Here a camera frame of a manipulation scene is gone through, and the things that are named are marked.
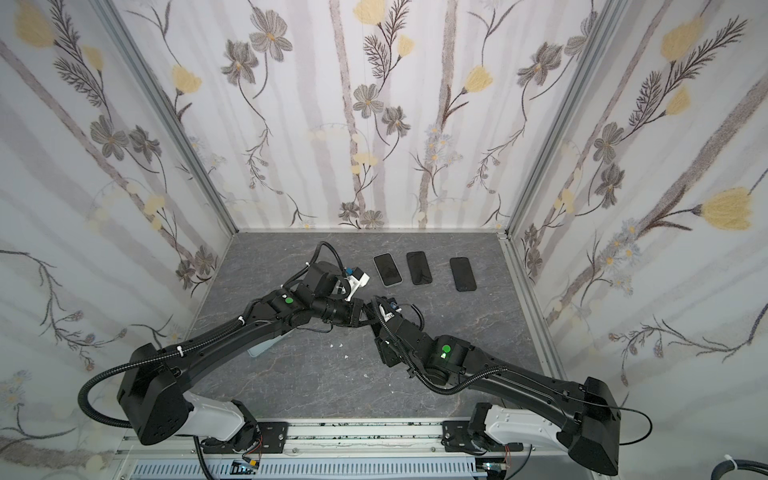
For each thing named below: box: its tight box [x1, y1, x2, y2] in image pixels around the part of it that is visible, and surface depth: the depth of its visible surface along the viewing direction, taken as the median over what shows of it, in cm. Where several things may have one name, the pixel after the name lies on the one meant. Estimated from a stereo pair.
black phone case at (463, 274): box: [450, 257, 477, 292], surface depth 110 cm
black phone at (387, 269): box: [373, 252, 403, 288], surface depth 112 cm
